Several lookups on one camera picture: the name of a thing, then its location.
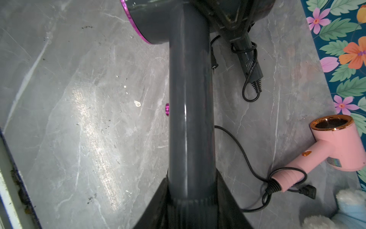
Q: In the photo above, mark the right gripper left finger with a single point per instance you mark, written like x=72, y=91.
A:
x=156, y=214

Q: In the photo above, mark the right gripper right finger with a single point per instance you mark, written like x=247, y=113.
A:
x=230, y=215

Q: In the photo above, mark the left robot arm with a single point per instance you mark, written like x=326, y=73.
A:
x=231, y=15

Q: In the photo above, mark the white teddy bear blue shirt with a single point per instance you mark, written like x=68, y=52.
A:
x=351, y=213

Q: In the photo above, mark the dark grey hair dryer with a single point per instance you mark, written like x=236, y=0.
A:
x=246, y=51
x=191, y=172

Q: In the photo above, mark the pink hair dryer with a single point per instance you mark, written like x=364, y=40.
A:
x=337, y=142

